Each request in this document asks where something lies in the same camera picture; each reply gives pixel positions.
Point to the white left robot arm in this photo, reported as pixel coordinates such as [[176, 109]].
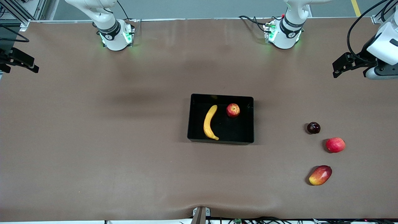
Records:
[[284, 34]]

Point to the black rectangular plastic tray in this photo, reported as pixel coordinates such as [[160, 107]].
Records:
[[233, 130]]

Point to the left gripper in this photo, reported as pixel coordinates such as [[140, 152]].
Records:
[[362, 58]]

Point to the aluminium frame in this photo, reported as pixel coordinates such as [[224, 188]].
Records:
[[39, 7]]

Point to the red round peach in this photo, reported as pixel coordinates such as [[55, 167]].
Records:
[[335, 145]]

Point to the red yellow mango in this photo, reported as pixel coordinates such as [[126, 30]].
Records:
[[320, 175]]

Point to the dark purple plum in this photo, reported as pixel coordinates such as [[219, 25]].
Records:
[[313, 128]]

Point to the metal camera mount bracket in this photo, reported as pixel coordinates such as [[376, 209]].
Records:
[[200, 216]]

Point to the brown table mat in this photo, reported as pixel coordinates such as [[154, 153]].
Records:
[[93, 171]]

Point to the yellow banana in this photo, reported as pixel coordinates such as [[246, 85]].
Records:
[[207, 124]]

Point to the small red apple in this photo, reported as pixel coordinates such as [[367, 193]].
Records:
[[233, 110]]

